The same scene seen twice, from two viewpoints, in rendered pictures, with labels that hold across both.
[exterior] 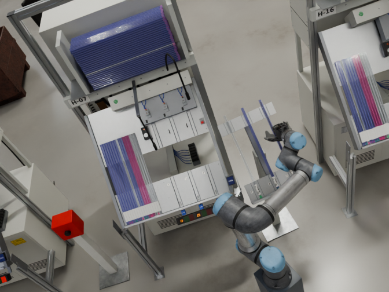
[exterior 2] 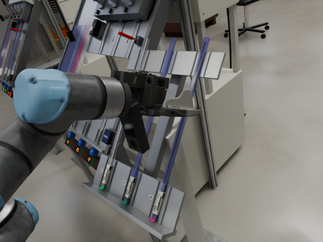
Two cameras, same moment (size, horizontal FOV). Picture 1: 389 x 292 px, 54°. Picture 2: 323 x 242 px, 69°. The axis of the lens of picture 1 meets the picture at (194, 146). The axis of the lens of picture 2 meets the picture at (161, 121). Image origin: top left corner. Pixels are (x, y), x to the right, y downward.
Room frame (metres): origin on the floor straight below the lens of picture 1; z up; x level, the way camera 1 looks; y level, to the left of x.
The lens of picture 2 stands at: (1.04, -0.80, 1.27)
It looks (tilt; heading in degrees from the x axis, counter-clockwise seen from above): 34 degrees down; 49
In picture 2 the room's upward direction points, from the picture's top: 16 degrees counter-clockwise
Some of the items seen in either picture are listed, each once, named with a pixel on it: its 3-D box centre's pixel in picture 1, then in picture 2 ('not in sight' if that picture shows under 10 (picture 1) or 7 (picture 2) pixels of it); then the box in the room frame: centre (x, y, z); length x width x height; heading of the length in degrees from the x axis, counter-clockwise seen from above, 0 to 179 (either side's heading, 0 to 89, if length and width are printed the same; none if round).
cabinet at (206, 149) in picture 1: (180, 171); (174, 123); (2.00, 0.18, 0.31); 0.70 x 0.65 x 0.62; 85
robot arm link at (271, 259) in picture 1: (272, 261); not in sight; (0.85, -0.13, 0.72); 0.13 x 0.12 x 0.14; 28
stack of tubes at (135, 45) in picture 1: (127, 49); not in sight; (1.87, 0.13, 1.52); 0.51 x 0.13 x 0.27; 85
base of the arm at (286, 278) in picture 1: (275, 272); not in sight; (0.84, -0.14, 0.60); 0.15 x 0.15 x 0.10
